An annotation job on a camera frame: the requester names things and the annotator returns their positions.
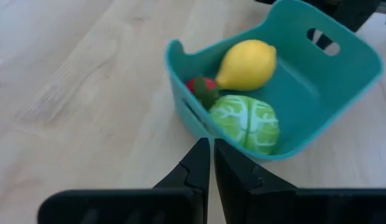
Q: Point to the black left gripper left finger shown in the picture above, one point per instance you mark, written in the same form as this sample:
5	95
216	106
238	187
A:
149	207

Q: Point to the green toy cabbage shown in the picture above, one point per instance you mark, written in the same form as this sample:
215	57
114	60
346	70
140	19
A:
246	123

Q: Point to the yellow toy lemon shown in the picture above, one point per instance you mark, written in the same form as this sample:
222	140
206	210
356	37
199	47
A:
247	65

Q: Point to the red toy strawberry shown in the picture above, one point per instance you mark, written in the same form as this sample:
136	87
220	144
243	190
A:
208	91

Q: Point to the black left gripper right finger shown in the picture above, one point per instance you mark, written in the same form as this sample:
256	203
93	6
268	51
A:
274	207

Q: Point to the teal plastic bin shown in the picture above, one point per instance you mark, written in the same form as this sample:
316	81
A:
311	93

